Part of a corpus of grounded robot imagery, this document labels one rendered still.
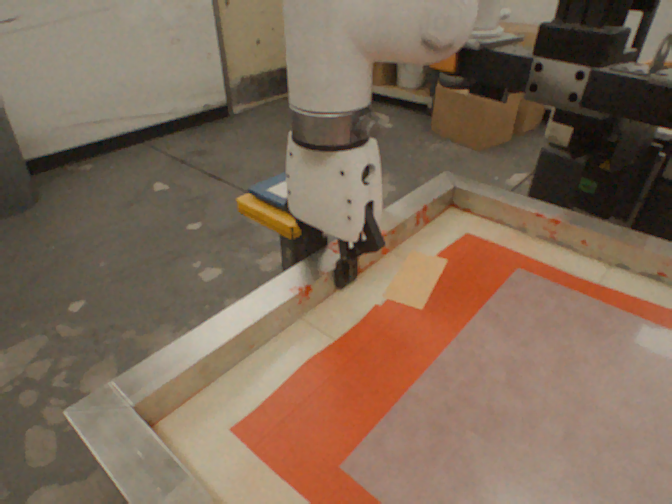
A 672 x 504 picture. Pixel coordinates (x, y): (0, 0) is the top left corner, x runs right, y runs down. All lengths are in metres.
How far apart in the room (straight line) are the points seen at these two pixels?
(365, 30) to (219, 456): 0.35
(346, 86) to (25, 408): 1.68
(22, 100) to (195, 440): 3.27
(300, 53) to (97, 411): 0.32
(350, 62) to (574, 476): 0.36
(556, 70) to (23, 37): 3.15
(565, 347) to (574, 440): 0.11
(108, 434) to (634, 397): 0.44
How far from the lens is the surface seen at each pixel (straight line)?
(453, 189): 0.68
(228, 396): 0.42
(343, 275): 0.49
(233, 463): 0.38
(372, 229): 0.44
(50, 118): 3.62
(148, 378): 0.40
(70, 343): 2.05
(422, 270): 0.55
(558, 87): 0.86
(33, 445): 1.77
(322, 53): 0.38
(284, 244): 0.75
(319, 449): 0.38
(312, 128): 0.40
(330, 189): 0.42
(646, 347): 0.54
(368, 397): 0.41
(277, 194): 0.68
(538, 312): 0.53
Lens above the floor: 1.28
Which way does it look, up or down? 37 degrees down
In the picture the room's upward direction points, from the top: straight up
